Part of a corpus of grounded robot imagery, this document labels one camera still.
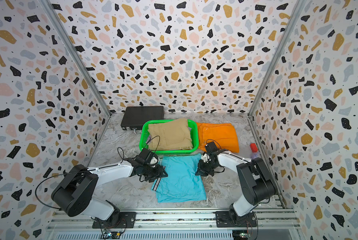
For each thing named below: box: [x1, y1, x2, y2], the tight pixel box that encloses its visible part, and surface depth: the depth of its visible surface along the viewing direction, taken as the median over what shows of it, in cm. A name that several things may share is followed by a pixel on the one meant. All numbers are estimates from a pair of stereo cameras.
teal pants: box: [151, 153, 207, 203], surface depth 85 cm
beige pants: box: [147, 118, 193, 151], surface depth 102 cm
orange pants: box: [196, 122, 240, 153], surface depth 110 cm
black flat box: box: [120, 106, 165, 131], surface depth 122 cm
